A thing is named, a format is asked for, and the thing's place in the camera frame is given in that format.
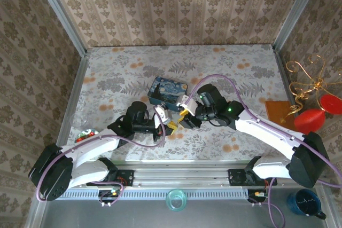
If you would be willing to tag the starry night tin box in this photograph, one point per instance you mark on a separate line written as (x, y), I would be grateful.
(165, 89)

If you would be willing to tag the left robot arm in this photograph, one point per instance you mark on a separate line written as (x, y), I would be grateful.
(88, 148)

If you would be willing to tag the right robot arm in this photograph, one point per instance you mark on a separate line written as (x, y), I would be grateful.
(262, 132)

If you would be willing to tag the floral pattern tablecloth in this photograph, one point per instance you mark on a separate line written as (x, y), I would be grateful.
(160, 62)

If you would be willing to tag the red green candy wrapper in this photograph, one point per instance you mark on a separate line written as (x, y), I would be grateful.
(85, 134)

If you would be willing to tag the clear plastic cup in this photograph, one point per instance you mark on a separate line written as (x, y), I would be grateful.
(80, 121)

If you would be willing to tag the orange brown board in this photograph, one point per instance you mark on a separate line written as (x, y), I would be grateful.
(278, 113)

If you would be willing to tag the teal glass cup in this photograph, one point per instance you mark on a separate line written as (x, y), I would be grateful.
(171, 204)

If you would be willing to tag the yellow power connector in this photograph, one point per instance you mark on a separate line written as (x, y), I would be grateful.
(115, 193)
(258, 194)

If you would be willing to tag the grey metal tray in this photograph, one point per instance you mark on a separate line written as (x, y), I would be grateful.
(213, 214)

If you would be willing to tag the red egg ornament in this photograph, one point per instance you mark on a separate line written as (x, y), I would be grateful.
(308, 122)

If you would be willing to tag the red disc ornament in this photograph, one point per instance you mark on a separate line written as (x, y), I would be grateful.
(331, 103)

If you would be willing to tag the dark blue mug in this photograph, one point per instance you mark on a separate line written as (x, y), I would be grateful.
(296, 206)

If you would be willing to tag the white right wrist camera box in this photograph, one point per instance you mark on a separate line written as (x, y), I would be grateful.
(183, 100)

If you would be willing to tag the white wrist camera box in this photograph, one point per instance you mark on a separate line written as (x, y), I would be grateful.
(183, 100)
(163, 114)

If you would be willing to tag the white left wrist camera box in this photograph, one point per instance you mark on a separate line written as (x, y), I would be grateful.
(163, 114)

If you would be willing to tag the aluminium front rail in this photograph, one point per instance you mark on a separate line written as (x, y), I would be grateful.
(181, 174)

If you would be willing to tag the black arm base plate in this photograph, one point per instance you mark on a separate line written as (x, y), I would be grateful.
(235, 177)
(128, 177)

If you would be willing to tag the aluminium side rail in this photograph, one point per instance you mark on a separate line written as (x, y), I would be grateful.
(72, 100)
(283, 70)

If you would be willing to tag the aluminium frame post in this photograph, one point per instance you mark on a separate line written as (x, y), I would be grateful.
(59, 11)
(297, 11)

